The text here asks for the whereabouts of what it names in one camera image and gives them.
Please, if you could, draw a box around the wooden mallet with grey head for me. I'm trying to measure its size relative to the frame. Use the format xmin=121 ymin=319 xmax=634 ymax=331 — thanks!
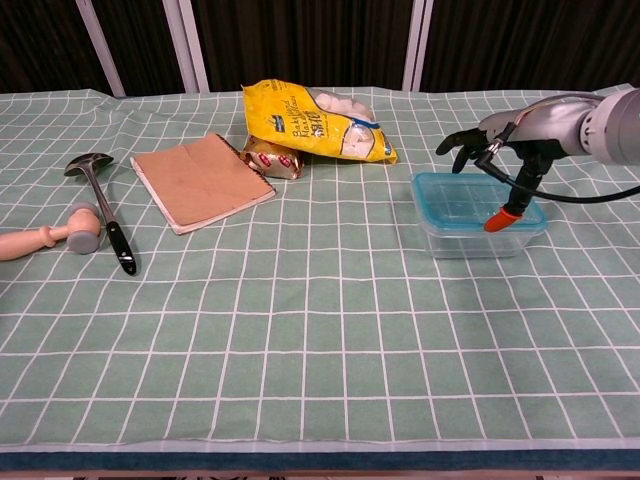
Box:
xmin=0 ymin=202 xmax=104 ymax=262

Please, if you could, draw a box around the yellow marshmallow bag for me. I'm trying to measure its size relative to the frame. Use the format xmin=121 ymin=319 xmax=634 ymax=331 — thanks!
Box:
xmin=242 ymin=78 xmax=400 ymax=165

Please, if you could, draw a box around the brown spiral notebook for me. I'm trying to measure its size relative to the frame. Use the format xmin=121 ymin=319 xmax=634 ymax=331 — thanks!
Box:
xmin=129 ymin=132 xmax=278 ymax=236

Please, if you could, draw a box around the wide white frame post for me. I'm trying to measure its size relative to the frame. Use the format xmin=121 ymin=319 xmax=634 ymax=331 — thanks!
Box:
xmin=162 ymin=0 xmax=210 ymax=94
xmin=402 ymin=0 xmax=434 ymax=92

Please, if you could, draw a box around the green checked tablecloth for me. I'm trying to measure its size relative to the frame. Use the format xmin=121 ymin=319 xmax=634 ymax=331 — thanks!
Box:
xmin=0 ymin=88 xmax=640 ymax=454

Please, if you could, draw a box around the clear plastic container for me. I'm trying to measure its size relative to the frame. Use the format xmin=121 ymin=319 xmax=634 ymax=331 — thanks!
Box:
xmin=417 ymin=219 xmax=546 ymax=260

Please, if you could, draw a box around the gold foil snack packet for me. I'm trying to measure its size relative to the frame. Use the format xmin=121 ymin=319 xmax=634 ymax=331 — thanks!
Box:
xmin=239 ymin=134 xmax=305 ymax=180

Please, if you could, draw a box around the black pleated curtain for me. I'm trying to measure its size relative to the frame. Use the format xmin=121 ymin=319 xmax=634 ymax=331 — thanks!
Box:
xmin=0 ymin=0 xmax=640 ymax=95

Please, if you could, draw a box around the blue transparent container lid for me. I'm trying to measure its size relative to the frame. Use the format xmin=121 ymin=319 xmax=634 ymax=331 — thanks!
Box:
xmin=410 ymin=171 xmax=547 ymax=235

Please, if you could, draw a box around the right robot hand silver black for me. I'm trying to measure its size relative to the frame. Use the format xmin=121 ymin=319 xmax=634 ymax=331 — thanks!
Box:
xmin=435 ymin=94 xmax=594 ymax=234

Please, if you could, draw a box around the metal ladle with black handle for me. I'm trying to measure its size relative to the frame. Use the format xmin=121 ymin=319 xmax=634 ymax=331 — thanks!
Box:
xmin=63 ymin=152 xmax=138 ymax=276

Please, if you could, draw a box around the slim white frame post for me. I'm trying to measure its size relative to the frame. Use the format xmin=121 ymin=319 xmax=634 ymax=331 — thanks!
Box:
xmin=74 ymin=0 xmax=126 ymax=98

